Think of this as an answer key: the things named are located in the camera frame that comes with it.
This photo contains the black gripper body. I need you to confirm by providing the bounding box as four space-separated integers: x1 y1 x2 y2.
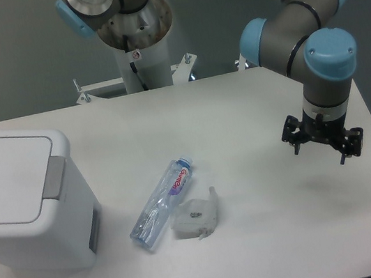
302 111 346 144

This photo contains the white left base bracket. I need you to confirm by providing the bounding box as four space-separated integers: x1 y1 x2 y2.
73 77 127 105

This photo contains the black cable on pedestal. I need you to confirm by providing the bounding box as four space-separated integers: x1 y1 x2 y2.
121 32 149 94

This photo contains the white base bracket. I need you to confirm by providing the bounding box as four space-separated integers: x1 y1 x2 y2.
171 53 197 85
234 54 252 71
73 77 127 105

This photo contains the white right base bracket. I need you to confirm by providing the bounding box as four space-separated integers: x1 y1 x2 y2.
234 54 252 71

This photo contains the white push-top trash can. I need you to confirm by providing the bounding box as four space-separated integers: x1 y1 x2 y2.
0 130 100 270

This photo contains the translucent plastic pump part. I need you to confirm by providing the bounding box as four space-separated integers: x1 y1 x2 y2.
170 186 219 240

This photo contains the white middle base bracket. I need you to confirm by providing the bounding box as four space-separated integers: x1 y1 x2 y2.
171 53 197 85

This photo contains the clear plastic water bottle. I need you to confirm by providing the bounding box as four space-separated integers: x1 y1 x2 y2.
130 155 192 250

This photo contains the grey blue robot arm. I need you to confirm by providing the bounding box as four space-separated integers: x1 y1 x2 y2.
55 0 363 159

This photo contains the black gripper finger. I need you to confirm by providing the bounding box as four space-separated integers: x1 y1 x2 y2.
281 116 308 155
330 127 364 165

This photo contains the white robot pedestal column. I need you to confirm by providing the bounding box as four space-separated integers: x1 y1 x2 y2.
97 0 173 94

